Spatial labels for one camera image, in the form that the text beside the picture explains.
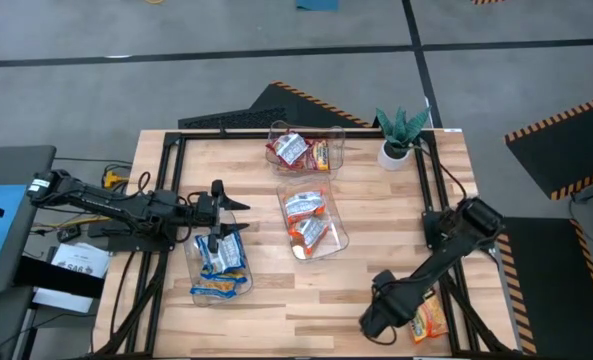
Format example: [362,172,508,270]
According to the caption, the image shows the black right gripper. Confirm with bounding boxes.
[359,289,420,340]

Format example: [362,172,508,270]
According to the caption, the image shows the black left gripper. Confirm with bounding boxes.
[191,178,252,254]

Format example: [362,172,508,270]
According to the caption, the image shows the orange Maruchan ramen packet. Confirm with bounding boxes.
[408,289,450,345]
[288,217,331,257]

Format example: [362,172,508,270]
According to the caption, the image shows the blue white packet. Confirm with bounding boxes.
[283,191,327,226]

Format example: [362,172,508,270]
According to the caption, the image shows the red Maruchan ramen packet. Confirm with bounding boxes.
[266,130,310,167]

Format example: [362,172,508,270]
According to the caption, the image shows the yellow orange packet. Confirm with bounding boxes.
[305,138,332,173]

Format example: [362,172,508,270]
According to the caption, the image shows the clear plastic bin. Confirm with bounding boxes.
[275,175,351,262]
[265,119,347,179]
[182,208,256,307]

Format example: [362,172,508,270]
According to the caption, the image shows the black ramp with hazard stripes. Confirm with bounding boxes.
[177,80,375,130]

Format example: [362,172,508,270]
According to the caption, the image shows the white paper sheets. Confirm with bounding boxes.
[31,242,112,315]

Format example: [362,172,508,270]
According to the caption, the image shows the black power adapter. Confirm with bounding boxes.
[56,224,83,245]

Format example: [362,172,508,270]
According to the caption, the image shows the black mat with hazard stripes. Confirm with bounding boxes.
[492,216,593,357]
[504,92,593,202]

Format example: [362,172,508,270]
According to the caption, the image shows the green plant in white pot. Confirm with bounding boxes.
[374,105,431,172]

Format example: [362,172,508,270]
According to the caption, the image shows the blue flat item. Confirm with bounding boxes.
[295,0,340,12]

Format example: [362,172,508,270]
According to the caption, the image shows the grey desk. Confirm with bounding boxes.
[0,144,57,296]

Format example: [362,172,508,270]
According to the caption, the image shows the blue screen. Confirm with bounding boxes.
[0,184,28,285]

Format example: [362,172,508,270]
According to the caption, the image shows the black aluminium table frame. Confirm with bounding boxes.
[93,128,520,360]

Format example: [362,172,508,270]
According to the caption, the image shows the yellow floor cable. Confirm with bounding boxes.
[34,213,115,234]

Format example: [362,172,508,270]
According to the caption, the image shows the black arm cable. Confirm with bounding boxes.
[414,142,470,201]

